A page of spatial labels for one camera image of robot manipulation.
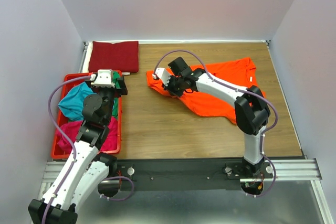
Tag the grey aluminium frame rail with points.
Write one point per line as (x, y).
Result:
(85, 46)

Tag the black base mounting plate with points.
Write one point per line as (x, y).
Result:
(186, 174)

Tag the teal blue t-shirt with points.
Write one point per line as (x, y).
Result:
(71, 105)

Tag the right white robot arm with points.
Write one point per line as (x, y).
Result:
(251, 109)

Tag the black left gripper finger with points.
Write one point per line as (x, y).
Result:
(122, 85)
(115, 79)

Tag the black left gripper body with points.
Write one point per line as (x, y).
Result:
(112, 93)

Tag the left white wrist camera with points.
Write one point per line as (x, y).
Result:
(102, 79)

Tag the folded dark red t-shirt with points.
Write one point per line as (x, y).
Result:
(114, 56)

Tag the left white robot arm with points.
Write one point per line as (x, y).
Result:
(86, 166)

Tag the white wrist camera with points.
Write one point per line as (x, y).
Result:
(102, 79)
(163, 75)

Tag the front aluminium extrusion rail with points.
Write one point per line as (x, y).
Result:
(286, 170)

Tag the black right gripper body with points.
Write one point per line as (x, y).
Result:
(175, 86)

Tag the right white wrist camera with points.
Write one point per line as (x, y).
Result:
(163, 75)

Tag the green t-shirt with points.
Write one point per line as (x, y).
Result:
(116, 100)

